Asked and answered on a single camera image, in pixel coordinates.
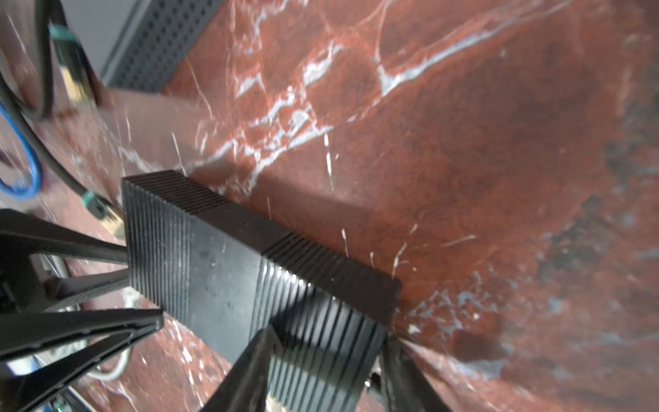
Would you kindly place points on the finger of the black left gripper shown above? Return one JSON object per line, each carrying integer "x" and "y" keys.
{"x": 26, "y": 334}
{"x": 23, "y": 290}

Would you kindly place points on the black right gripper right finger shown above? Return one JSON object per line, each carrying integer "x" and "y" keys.
{"x": 404, "y": 386}

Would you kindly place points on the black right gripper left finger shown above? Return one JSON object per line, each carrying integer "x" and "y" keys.
{"x": 246, "y": 387}

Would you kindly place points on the black ribbed router box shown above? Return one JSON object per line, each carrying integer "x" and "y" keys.
{"x": 226, "y": 272}

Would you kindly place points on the dark grey network switch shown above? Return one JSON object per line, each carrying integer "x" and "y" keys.
{"x": 137, "y": 45}

